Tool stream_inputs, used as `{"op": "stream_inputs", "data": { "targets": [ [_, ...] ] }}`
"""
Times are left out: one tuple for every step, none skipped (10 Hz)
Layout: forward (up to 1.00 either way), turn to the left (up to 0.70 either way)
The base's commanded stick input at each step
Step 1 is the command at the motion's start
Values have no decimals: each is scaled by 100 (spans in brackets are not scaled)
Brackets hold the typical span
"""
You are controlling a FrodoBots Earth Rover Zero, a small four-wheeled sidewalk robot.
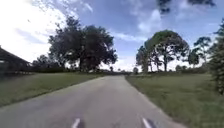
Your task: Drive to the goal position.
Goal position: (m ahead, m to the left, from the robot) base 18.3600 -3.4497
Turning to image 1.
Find large dark tree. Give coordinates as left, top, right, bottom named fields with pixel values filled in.
left=48, top=15, right=119, bottom=73

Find grey asphalt road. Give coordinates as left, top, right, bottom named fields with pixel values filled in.
left=0, top=74, right=188, bottom=128

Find group of tall trees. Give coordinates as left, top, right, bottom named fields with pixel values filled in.
left=135, top=29, right=213, bottom=74

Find dark hedge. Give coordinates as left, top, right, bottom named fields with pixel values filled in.
left=29, top=65, right=81, bottom=74

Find robot's own part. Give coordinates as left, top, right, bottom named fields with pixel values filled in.
left=141, top=117, right=153, bottom=128
left=71, top=117, right=82, bottom=128

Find low hedge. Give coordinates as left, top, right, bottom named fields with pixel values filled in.
left=175, top=65, right=212, bottom=75

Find grass field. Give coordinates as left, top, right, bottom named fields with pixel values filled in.
left=125, top=73, right=224, bottom=128
left=0, top=72, right=105, bottom=108

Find overhanging tree branches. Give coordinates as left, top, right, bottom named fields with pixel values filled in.
left=156, top=0, right=217, bottom=14

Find dark building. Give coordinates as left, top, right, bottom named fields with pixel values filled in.
left=0, top=45, right=32, bottom=75

